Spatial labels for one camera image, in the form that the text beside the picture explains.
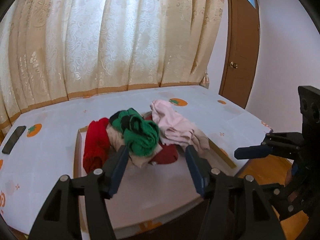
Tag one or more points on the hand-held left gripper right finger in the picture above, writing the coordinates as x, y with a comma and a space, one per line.
197, 172

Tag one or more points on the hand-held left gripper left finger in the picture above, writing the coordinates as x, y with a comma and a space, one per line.
120, 170

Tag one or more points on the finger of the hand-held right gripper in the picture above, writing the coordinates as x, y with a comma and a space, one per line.
250, 153
285, 140

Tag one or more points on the pale beige dotted underwear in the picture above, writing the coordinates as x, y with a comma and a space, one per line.
200, 142

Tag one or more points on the beige sock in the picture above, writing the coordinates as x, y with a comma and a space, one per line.
115, 140

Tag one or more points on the dark red sock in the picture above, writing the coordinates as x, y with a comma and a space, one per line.
166, 155

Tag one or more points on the shallow cardboard box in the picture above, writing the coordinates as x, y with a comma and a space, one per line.
155, 182

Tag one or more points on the green and black sock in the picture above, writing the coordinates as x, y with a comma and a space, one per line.
140, 137

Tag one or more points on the pink underwear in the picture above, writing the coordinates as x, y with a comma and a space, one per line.
170, 122

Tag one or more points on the white printed tablecloth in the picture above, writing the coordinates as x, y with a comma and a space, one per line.
50, 155

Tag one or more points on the curtain tassel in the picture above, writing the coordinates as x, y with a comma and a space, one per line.
205, 78

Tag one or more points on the brass door knob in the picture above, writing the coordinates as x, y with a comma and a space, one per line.
233, 65

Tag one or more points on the brown wooden door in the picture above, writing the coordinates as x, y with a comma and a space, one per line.
240, 42

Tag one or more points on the black smartphone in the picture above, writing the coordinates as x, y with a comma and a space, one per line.
14, 140

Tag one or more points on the cream and orange curtain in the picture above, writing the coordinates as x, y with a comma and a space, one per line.
112, 42

